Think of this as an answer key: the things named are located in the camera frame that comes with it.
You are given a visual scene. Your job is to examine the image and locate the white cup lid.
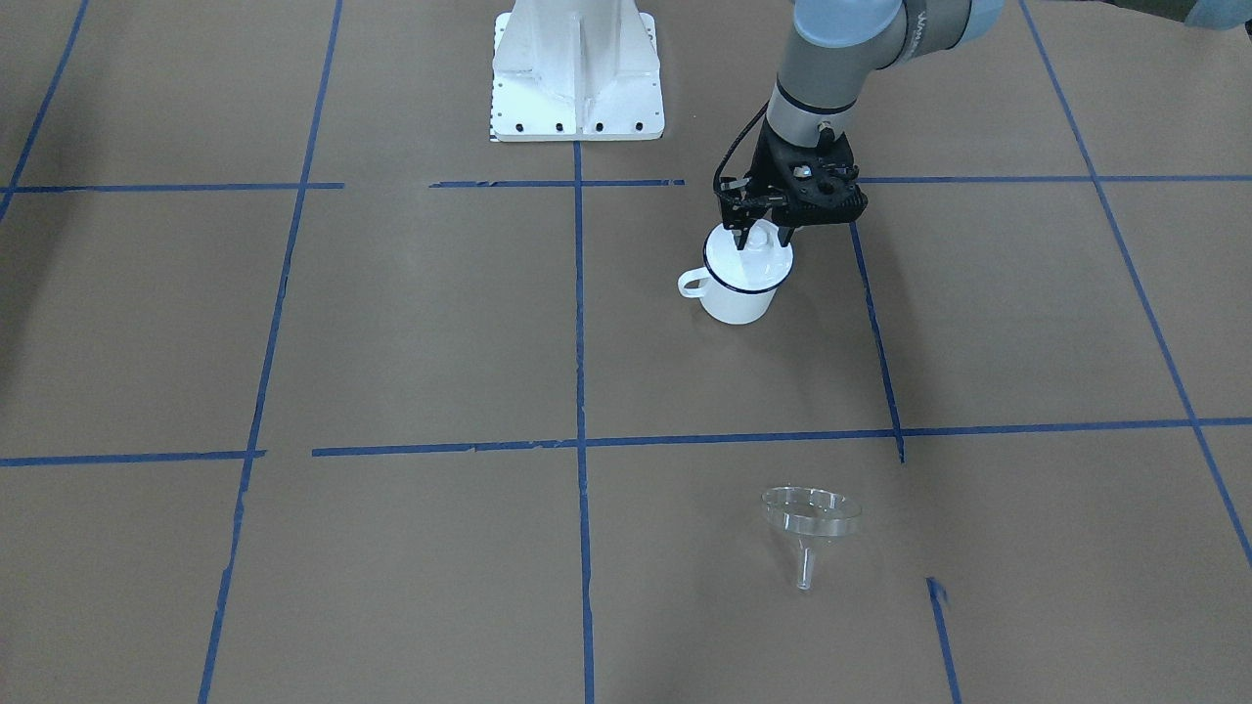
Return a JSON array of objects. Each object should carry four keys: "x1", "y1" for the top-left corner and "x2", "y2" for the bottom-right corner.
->
[{"x1": 702, "y1": 219, "x2": 794, "y2": 294}]

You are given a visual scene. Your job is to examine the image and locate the black camera cable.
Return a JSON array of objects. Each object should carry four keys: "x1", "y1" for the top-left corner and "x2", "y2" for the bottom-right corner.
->
[{"x1": 712, "y1": 101, "x2": 770, "y2": 197}]

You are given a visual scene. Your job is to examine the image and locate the brown paper table cover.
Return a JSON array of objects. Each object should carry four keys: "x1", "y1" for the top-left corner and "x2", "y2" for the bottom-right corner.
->
[{"x1": 3, "y1": 1, "x2": 1249, "y2": 703}]

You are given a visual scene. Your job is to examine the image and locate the white enamel cup blue rim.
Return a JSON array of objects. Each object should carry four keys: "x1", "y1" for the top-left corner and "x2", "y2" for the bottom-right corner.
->
[{"x1": 677, "y1": 262, "x2": 779, "y2": 326}]

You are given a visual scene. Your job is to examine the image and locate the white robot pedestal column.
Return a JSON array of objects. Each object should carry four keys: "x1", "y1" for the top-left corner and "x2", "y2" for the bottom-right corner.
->
[{"x1": 490, "y1": 1, "x2": 666, "y2": 143}]

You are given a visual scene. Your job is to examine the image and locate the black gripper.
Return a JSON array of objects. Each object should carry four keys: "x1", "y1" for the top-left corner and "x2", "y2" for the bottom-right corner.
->
[{"x1": 716, "y1": 127, "x2": 849, "y2": 252}]

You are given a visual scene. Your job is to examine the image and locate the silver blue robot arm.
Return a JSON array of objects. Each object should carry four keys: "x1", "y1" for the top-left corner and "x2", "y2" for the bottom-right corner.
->
[{"x1": 712, "y1": 1, "x2": 1005, "y2": 249}]

